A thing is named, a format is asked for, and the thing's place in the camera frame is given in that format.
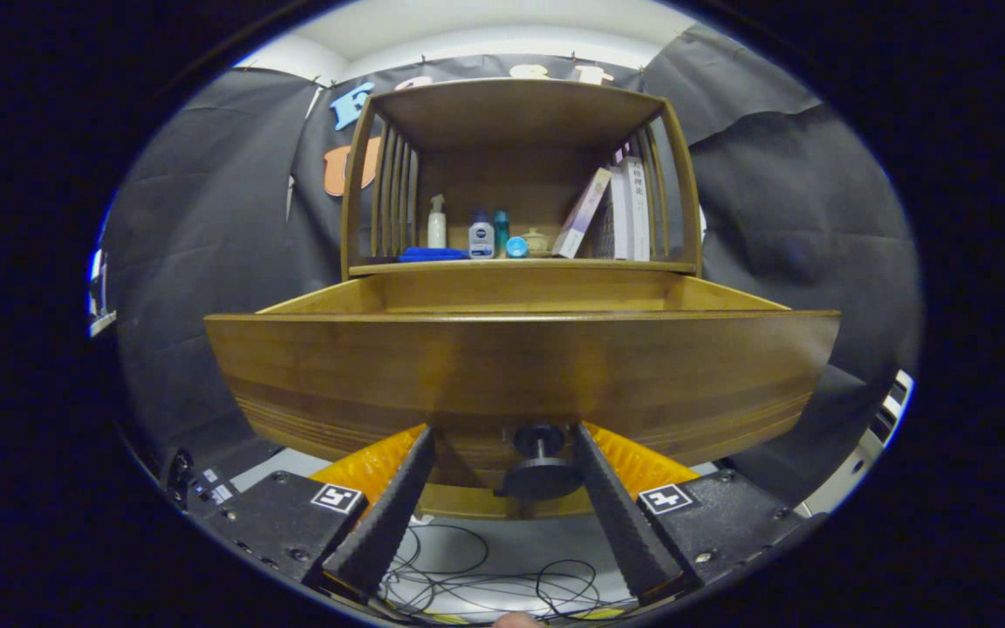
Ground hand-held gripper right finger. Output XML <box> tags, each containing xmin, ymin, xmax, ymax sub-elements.
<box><xmin>574</xmin><ymin>420</ymin><xmax>817</xmax><ymax>605</ymax></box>

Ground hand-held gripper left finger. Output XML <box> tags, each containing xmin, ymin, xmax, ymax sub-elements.
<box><xmin>184</xmin><ymin>424</ymin><xmax>436</xmax><ymax>603</ymax></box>

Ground black round drawer knob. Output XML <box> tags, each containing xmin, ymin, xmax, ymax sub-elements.
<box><xmin>494</xmin><ymin>424</ymin><xmax>585</xmax><ymax>502</ymax></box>

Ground wooden drawer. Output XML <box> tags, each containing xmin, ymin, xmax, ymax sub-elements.
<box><xmin>204</xmin><ymin>275</ymin><xmax>842</xmax><ymax>522</ymax></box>

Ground wooden countertop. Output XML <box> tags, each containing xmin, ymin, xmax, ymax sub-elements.
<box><xmin>350</xmin><ymin>257</ymin><xmax>697</xmax><ymax>278</ymax></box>

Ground wooden cabinet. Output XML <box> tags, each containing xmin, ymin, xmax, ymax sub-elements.
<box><xmin>341</xmin><ymin>77</ymin><xmax>704</xmax><ymax>280</ymax></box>

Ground black device with white labels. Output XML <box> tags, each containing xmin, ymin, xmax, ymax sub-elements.
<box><xmin>161</xmin><ymin>447</ymin><xmax>246</xmax><ymax>515</ymax></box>

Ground white plastic object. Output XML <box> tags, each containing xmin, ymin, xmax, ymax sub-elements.
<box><xmin>795</xmin><ymin>369</ymin><xmax>916</xmax><ymax>517</ymax></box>

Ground white bottle with blue cap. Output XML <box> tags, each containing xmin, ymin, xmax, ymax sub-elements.
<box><xmin>468</xmin><ymin>210</ymin><xmax>496</xmax><ymax>260</ymax></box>

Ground patterned book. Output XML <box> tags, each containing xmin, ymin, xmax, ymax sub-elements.
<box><xmin>600</xmin><ymin>170</ymin><xmax>630</xmax><ymax>260</ymax></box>

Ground white book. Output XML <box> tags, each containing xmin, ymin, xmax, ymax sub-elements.
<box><xmin>623</xmin><ymin>155</ymin><xmax>652</xmax><ymax>262</ymax></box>

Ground black floor cables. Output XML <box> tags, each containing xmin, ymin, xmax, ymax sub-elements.
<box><xmin>376</xmin><ymin>515</ymin><xmax>634</xmax><ymax>625</ymax></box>

